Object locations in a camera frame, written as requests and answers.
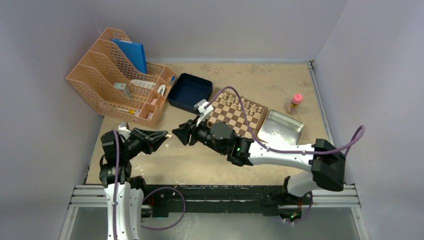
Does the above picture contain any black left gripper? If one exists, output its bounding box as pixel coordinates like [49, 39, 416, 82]
[120, 128, 167, 160]

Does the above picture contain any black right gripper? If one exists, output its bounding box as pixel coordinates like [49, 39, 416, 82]
[172, 115, 227, 156]

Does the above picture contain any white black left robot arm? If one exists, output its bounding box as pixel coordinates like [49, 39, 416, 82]
[99, 128, 170, 240]

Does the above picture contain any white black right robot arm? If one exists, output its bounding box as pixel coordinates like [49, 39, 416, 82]
[172, 120, 346, 204]

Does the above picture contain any wooden chess board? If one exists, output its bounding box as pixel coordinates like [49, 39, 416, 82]
[207, 90, 269, 139]

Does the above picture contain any dark blue tray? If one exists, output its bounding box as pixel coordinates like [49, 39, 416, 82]
[168, 73, 213, 114]

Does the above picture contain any white stapler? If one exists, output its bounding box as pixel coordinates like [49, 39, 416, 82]
[156, 84, 167, 97]

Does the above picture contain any white paper pack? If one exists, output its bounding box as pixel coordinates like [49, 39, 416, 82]
[130, 79, 155, 89]

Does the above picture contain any grey box red label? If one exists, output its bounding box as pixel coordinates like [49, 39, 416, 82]
[114, 82, 133, 99]

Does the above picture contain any peach plastic file organizer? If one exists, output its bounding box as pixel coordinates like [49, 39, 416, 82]
[66, 27, 177, 128]

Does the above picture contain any blue folder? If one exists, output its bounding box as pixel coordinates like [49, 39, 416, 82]
[111, 38, 148, 74]

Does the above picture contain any gold metal tin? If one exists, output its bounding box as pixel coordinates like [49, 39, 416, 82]
[257, 110, 305, 146]

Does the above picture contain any pink capped small bottle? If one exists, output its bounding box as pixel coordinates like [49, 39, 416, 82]
[287, 93, 303, 115]

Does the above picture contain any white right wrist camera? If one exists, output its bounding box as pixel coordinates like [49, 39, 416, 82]
[194, 99, 214, 127]

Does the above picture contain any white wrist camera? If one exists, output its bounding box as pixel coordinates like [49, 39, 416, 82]
[117, 121, 131, 134]
[194, 99, 214, 127]

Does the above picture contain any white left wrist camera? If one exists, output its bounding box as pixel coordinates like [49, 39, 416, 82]
[117, 121, 131, 134]

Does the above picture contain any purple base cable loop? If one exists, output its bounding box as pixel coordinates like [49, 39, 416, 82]
[139, 187, 187, 231]

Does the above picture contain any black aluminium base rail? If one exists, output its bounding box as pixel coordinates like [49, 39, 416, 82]
[67, 184, 361, 220]

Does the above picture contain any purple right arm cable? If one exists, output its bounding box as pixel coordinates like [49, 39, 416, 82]
[203, 86, 366, 157]

